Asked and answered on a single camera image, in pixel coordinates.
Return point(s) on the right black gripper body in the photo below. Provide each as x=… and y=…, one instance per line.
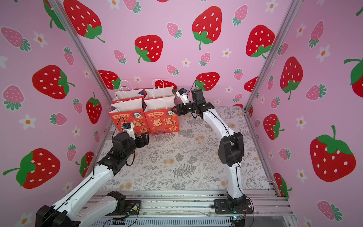
x=181, y=109

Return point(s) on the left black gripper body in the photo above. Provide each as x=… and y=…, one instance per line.
x=138, y=143

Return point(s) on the red paper bag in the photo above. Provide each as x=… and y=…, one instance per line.
x=160, y=118
x=125, y=93
x=161, y=88
x=130, y=111

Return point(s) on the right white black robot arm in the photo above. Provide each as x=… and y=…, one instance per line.
x=231, y=147

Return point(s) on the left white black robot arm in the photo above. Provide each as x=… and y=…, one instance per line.
x=70, y=210

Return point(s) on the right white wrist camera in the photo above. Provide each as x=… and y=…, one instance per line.
x=183, y=95

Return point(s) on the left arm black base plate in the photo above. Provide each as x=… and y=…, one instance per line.
x=127, y=208

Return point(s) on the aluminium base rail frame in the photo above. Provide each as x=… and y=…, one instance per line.
x=194, y=209

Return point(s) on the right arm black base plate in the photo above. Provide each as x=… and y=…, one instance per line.
x=231, y=207

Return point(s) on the right aluminium frame post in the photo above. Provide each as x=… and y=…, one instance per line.
x=284, y=28

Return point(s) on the aluminium frame post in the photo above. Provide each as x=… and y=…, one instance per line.
x=61, y=14
x=284, y=28

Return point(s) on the left aluminium frame post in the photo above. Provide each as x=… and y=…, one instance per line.
x=61, y=14

